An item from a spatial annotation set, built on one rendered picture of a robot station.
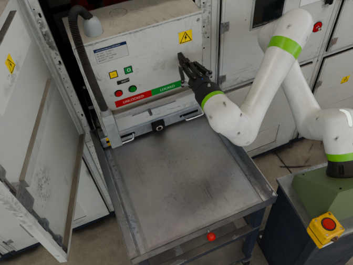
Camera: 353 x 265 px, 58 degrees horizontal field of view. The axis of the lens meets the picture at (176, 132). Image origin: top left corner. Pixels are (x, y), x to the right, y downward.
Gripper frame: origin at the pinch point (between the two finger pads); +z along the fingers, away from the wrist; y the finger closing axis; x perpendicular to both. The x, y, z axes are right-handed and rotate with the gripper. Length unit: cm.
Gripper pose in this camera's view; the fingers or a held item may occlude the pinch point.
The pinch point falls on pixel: (183, 60)
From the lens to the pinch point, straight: 130.0
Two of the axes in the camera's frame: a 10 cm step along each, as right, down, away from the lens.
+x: -0.7, -6.5, -7.6
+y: 9.2, -3.4, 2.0
